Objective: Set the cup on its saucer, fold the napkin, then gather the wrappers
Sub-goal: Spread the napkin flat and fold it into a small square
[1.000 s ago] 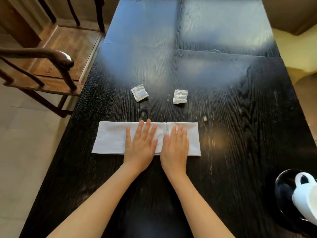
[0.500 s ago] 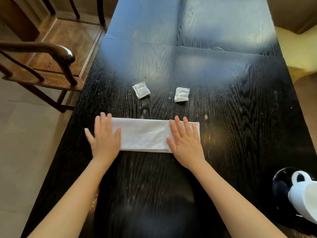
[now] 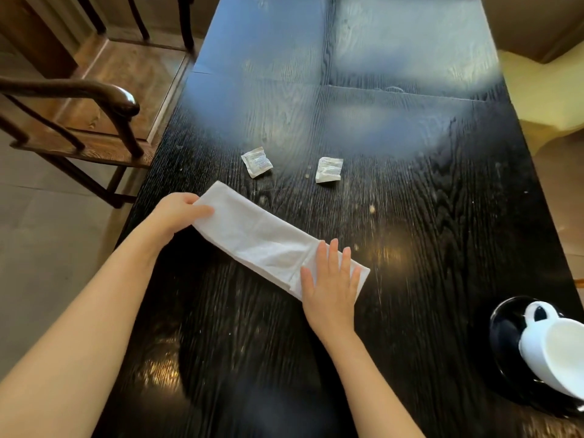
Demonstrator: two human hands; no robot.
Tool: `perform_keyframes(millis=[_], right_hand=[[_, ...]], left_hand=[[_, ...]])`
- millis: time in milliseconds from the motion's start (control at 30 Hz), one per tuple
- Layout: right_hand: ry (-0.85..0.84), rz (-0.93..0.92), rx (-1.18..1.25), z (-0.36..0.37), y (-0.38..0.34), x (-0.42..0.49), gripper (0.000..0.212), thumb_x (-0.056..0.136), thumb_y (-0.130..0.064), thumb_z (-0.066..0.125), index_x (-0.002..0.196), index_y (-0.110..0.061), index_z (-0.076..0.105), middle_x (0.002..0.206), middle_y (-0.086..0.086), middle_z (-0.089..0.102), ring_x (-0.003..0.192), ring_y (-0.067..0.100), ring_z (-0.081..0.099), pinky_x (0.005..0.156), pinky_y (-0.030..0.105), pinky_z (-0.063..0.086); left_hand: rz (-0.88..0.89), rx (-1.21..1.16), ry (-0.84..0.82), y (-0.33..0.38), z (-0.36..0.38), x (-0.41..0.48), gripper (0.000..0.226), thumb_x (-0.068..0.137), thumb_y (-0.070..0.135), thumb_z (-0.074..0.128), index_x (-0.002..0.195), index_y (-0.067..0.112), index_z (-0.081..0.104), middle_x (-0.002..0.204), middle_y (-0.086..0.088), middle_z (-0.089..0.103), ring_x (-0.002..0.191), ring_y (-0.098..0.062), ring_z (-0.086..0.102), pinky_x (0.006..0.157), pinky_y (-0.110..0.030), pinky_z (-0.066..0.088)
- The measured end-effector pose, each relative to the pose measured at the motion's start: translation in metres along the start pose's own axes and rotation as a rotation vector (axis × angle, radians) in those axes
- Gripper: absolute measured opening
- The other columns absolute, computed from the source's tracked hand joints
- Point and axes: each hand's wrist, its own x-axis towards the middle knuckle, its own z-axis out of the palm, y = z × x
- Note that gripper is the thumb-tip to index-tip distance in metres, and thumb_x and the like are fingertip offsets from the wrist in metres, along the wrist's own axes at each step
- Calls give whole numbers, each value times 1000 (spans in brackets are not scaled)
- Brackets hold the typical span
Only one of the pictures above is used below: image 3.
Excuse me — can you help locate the white cloth napkin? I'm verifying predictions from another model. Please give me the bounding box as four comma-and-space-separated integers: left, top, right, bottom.
191, 180, 371, 302

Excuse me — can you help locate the person's left hand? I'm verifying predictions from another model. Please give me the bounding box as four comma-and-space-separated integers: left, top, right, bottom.
145, 192, 215, 251

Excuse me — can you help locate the person's right forearm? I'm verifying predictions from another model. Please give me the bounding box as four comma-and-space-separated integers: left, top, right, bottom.
313, 328, 425, 438

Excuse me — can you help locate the dark wooden armchair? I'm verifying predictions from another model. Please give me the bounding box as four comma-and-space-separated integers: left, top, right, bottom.
0, 0, 197, 209

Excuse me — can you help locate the white cup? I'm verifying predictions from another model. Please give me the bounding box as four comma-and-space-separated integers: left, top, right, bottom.
518, 301, 584, 402

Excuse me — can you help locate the black wooden table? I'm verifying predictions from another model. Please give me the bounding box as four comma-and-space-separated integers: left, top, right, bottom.
92, 0, 584, 438

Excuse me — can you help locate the black saucer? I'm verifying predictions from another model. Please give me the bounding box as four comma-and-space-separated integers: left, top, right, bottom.
488, 296, 584, 418

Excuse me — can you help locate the person's right hand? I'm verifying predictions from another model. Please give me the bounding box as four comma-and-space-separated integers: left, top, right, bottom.
299, 238, 362, 338

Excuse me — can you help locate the person's left forearm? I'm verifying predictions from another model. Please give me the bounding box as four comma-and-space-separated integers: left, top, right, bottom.
0, 223, 173, 438

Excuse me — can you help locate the yellow covered chair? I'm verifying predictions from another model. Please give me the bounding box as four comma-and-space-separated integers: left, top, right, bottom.
497, 38, 584, 156

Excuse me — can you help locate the white sachet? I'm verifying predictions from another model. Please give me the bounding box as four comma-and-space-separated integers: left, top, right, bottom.
315, 156, 344, 184
240, 146, 274, 179

